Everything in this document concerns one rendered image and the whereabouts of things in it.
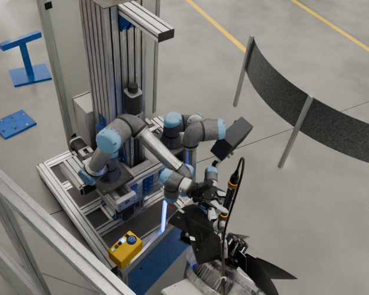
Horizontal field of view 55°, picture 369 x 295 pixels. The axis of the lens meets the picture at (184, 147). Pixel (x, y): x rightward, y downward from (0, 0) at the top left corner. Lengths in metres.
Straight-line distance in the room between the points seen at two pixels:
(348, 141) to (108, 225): 2.21
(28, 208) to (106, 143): 0.80
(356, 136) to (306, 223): 0.93
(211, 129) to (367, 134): 1.78
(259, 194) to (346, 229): 0.86
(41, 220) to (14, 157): 3.06
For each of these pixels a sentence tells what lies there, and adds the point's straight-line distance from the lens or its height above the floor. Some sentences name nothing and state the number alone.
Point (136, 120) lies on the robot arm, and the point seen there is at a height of 1.62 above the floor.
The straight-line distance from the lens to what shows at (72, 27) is 2.92.
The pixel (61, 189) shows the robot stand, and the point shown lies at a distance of 3.28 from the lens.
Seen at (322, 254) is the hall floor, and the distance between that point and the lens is 3.49.
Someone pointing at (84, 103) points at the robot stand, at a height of 1.23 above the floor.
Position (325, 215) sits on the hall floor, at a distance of 3.74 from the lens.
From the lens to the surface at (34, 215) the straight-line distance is 0.93.
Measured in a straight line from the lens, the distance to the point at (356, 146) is 3.47.
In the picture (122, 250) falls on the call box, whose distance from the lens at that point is 1.94.
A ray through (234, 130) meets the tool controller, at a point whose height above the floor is 1.25.
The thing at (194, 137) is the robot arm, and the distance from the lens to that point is 1.90.
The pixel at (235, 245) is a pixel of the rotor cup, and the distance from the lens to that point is 1.80.
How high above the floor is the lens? 2.80
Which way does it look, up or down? 46 degrees down
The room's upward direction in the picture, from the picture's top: 7 degrees clockwise
